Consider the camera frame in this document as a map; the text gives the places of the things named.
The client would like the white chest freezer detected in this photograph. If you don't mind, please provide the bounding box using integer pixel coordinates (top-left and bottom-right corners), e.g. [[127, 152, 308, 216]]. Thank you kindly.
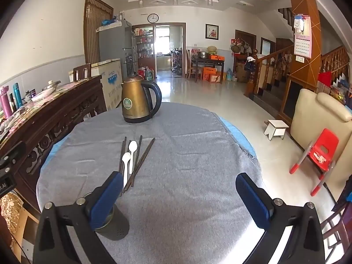
[[69, 58, 123, 110]]

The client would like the framed wall picture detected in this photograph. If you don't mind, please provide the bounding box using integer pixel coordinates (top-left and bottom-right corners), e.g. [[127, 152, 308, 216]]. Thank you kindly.
[[205, 24, 220, 40]]

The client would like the brown wooden door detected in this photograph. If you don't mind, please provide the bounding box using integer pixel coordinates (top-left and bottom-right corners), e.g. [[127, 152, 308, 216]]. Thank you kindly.
[[83, 0, 114, 64]]

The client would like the grey refrigerator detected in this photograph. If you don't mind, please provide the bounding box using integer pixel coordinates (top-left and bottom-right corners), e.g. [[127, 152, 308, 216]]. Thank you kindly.
[[96, 19, 138, 75]]

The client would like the large orange box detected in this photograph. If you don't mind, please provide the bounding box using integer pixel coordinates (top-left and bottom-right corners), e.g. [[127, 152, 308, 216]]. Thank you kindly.
[[203, 66, 218, 81]]

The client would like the dark wooden chopstick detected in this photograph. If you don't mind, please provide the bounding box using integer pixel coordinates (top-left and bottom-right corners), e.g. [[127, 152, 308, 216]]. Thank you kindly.
[[118, 140, 125, 172], [132, 135, 143, 176], [122, 142, 152, 193], [127, 137, 156, 190], [119, 136, 127, 173]]

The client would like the carved dark wooden sideboard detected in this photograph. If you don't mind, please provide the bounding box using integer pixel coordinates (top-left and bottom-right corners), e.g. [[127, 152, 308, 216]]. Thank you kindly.
[[0, 74, 108, 215]]

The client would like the white bowl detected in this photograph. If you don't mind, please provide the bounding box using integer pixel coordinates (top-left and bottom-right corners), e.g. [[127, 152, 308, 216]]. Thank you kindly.
[[30, 90, 53, 102]]

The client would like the small white stool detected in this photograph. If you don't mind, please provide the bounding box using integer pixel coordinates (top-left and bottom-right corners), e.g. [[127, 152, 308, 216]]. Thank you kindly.
[[263, 119, 290, 140]]

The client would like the bronze electric kettle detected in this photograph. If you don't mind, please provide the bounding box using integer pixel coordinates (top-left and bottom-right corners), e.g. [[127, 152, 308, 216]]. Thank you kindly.
[[121, 71, 162, 124]]

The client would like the grey tablecloth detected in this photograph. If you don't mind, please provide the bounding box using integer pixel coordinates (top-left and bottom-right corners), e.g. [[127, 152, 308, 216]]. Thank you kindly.
[[36, 102, 262, 264]]

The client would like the pink wall calendar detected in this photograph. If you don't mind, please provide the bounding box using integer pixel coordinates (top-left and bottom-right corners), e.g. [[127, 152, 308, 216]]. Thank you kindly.
[[293, 14, 312, 59]]

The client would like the wooden panelled column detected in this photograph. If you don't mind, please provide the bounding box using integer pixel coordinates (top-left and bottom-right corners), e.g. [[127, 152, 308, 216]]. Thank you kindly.
[[284, 0, 322, 88]]

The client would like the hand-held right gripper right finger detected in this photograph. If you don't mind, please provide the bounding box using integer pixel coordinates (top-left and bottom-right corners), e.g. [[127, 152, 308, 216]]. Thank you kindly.
[[235, 173, 329, 264]]

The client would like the wooden stair railing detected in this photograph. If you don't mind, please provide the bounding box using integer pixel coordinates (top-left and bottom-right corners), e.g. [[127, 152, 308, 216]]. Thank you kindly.
[[246, 45, 352, 98]]

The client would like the pile of colourful bags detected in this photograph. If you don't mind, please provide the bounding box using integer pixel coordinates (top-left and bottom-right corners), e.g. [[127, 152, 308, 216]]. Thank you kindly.
[[317, 71, 352, 105]]

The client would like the wooden chair with slats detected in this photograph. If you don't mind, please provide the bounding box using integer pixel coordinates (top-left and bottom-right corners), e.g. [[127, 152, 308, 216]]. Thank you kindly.
[[186, 49, 196, 79]]

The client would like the steel pot lid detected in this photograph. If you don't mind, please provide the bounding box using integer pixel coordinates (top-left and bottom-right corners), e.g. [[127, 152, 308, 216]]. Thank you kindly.
[[41, 80, 61, 91]]

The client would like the dark wooden side table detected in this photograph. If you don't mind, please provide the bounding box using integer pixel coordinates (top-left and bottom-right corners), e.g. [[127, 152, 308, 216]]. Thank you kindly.
[[190, 56, 224, 84]]

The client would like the dark cylindrical utensil holder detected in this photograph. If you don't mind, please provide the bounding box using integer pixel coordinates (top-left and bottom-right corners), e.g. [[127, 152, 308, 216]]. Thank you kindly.
[[93, 192, 130, 241]]

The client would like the red plastic child chair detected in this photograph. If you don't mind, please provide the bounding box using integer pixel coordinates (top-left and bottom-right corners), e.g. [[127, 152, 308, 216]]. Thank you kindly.
[[289, 128, 340, 196]]

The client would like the cream leather armchair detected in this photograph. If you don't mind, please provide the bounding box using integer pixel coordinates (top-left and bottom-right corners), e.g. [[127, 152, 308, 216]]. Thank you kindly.
[[290, 88, 352, 176]]

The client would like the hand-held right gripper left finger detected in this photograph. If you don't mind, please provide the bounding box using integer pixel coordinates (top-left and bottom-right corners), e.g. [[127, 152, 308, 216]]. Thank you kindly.
[[32, 171, 124, 264]]

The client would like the white plastic spoon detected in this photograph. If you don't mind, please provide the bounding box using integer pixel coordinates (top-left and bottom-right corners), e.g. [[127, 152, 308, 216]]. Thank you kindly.
[[128, 140, 138, 174], [122, 152, 131, 188]]

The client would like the teal thermos bottle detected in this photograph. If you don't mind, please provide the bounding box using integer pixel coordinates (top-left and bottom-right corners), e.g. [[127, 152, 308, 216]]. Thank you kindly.
[[12, 82, 23, 109]]

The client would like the pink thermos bottle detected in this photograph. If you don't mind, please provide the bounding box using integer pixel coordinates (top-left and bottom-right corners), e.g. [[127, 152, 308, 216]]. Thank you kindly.
[[0, 86, 13, 117]]

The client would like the dark wooden dining chair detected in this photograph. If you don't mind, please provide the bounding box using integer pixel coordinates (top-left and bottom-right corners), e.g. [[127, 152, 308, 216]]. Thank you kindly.
[[320, 203, 352, 264]]

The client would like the shelf of bottles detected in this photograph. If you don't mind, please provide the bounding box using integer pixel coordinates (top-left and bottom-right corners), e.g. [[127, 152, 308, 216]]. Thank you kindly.
[[135, 27, 154, 58]]

